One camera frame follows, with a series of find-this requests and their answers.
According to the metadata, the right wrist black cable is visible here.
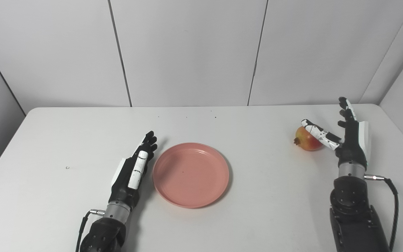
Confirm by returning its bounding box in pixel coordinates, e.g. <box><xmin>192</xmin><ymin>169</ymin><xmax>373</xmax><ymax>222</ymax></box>
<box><xmin>364</xmin><ymin>174</ymin><xmax>399</xmax><ymax>251</ymax></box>

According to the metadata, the pink round plate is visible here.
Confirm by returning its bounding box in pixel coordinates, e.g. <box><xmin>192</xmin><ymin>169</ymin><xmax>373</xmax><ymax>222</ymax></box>
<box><xmin>153</xmin><ymin>142</ymin><xmax>229</xmax><ymax>209</ymax></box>

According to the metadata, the red yellow pomegranate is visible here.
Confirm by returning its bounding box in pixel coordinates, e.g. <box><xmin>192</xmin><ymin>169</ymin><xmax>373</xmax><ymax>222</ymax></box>
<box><xmin>294</xmin><ymin>126</ymin><xmax>325</xmax><ymax>152</ymax></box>

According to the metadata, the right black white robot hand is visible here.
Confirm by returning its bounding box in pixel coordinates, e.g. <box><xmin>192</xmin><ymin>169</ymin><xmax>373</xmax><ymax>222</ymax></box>
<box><xmin>301</xmin><ymin>97</ymin><xmax>371</xmax><ymax>172</ymax></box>

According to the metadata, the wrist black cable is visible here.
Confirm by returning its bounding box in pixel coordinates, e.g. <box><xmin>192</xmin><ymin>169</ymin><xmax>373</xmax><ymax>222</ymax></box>
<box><xmin>75</xmin><ymin>209</ymin><xmax>105</xmax><ymax>252</ymax></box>
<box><xmin>364</xmin><ymin>174</ymin><xmax>399</xmax><ymax>251</ymax></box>

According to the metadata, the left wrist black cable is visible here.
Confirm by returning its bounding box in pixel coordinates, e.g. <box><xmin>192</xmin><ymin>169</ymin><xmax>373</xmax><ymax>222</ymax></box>
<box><xmin>75</xmin><ymin>209</ymin><xmax>105</xmax><ymax>252</ymax></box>

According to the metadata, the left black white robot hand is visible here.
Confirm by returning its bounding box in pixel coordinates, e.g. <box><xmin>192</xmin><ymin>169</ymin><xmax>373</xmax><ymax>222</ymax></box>
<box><xmin>108</xmin><ymin>131</ymin><xmax>158</xmax><ymax>211</ymax></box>

